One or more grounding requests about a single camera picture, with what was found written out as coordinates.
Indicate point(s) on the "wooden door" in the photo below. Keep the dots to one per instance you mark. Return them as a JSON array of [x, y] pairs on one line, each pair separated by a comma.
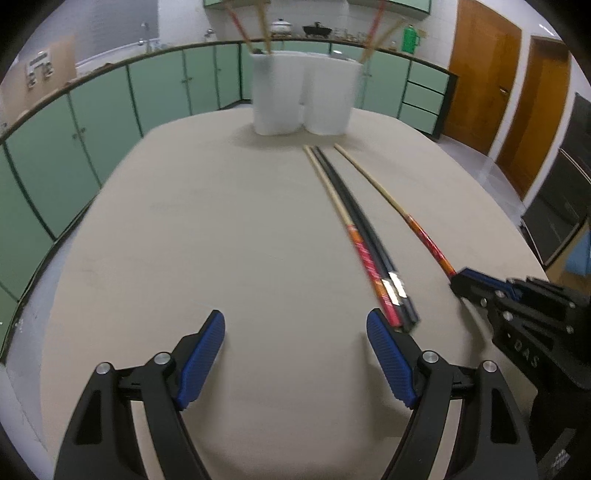
[[480, 69], [531, 115]]

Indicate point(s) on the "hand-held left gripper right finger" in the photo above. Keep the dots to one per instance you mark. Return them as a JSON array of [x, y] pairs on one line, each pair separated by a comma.
[[392, 364]]

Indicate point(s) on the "white plastic utensil holder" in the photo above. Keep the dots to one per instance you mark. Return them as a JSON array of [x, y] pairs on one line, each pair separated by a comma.
[[300, 92]]

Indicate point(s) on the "black chopstick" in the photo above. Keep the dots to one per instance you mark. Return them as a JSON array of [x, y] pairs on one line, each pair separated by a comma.
[[369, 221]]

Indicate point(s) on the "black cabinet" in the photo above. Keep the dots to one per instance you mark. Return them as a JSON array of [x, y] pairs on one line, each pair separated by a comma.
[[558, 184]]

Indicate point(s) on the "steel sink faucet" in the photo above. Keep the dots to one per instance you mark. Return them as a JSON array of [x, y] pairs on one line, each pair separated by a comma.
[[146, 34]]

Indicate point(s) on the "white cooking pot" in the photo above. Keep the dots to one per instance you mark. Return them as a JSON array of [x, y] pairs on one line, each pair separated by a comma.
[[280, 26]]

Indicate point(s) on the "green thermos flask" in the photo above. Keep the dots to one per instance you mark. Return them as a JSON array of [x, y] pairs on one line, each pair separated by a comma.
[[410, 39]]

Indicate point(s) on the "wooden chopstick red end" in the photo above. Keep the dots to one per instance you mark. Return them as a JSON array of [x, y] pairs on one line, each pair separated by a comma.
[[238, 25], [392, 203], [376, 30], [263, 23], [388, 39], [351, 226]]

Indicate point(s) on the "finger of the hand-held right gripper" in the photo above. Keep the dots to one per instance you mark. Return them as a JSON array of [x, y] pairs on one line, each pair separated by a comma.
[[540, 290], [475, 288]]

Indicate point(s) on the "bundle of chopsticks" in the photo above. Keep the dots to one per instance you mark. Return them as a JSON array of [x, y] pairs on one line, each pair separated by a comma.
[[364, 230]]

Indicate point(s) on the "green base cabinets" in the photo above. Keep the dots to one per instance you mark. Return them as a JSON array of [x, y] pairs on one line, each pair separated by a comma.
[[106, 97]]

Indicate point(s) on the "blue box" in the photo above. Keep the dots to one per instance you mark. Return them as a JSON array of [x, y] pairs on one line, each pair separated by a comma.
[[579, 256]]

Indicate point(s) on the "row of glass jars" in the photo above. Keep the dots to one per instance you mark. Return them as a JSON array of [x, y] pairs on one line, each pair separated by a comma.
[[346, 33]]

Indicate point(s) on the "black wok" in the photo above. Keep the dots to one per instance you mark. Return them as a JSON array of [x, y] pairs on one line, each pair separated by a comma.
[[316, 30]]

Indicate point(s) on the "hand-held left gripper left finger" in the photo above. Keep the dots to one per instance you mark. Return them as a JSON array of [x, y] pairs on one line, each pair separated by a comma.
[[203, 360]]

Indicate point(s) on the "white wall-mount device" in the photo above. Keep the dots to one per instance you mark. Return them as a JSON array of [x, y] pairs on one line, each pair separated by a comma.
[[39, 69]]

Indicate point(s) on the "green drawer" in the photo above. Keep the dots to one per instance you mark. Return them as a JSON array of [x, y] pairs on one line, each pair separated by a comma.
[[422, 97], [418, 119], [428, 73]]

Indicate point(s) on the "grey window blind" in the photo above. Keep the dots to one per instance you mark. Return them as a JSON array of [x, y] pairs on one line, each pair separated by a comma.
[[115, 27]]

